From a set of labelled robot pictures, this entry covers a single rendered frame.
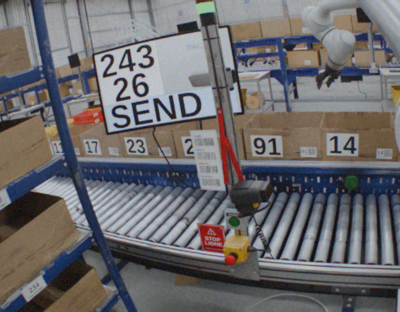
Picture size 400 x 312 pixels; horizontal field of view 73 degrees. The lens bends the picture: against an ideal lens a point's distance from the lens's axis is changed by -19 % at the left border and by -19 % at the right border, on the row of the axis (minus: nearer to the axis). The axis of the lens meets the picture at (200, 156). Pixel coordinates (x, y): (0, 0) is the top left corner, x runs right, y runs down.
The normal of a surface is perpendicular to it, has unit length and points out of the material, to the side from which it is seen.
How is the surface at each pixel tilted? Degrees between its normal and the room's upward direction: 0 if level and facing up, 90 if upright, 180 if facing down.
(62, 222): 91
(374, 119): 90
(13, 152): 91
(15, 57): 91
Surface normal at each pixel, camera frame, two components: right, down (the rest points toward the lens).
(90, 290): 0.87, 0.04
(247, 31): -0.42, 0.39
